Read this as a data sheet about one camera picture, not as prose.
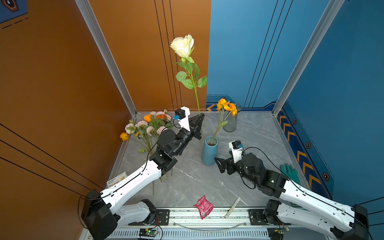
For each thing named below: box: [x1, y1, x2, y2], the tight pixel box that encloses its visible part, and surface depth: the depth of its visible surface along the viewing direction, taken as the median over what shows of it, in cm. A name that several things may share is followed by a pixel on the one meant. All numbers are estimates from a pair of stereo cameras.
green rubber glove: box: [280, 163, 301, 185], surface depth 89 cm
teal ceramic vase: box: [201, 135, 219, 166], surface depth 81 cm
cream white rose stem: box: [170, 34, 207, 116], surface depth 51 cm
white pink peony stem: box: [125, 123, 151, 148], surface depth 107 cm
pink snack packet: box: [193, 195, 215, 220], surface depth 77 cm
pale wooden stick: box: [225, 196, 242, 219], surface depth 78 cm
